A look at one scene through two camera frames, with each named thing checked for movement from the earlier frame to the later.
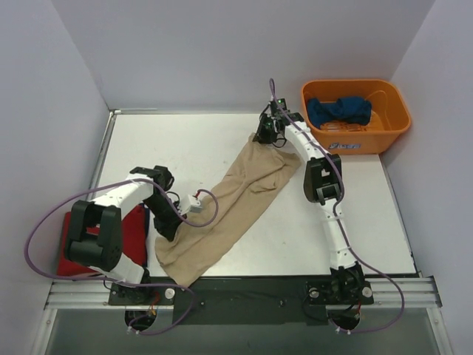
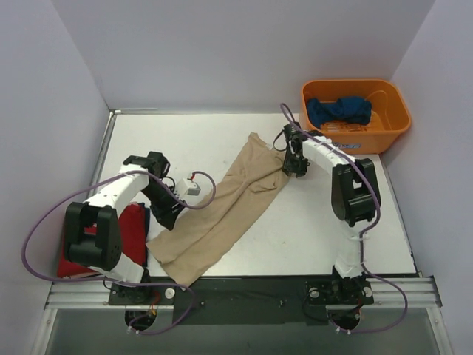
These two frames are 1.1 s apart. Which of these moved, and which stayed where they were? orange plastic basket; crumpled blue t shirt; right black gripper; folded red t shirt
Moved: right black gripper
Stayed: crumpled blue t shirt; orange plastic basket; folded red t shirt
